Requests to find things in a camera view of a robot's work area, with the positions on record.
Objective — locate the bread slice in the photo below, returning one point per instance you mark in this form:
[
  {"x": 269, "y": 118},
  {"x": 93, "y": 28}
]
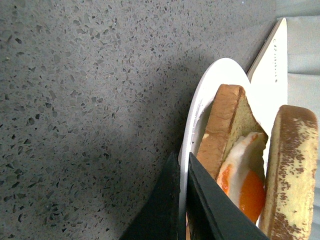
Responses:
[
  {"x": 290, "y": 176},
  {"x": 230, "y": 118}
]

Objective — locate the fried egg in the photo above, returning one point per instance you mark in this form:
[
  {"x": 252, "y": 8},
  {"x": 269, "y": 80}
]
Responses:
[{"x": 242, "y": 175}]

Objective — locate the beige rabbit tray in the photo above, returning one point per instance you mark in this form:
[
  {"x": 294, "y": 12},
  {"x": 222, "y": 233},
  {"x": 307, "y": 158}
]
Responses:
[{"x": 268, "y": 76}]

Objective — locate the white round plate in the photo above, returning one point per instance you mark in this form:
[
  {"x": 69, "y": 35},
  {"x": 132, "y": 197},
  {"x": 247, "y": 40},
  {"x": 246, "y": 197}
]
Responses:
[{"x": 223, "y": 71}]

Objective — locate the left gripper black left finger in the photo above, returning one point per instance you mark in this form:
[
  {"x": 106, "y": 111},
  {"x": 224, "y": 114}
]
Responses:
[{"x": 158, "y": 218}]

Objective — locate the grey curtain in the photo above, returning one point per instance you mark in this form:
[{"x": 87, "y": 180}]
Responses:
[{"x": 303, "y": 43}]

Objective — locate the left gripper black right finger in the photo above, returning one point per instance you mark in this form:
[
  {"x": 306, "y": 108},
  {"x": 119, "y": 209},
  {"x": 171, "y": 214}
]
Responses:
[{"x": 211, "y": 214}]

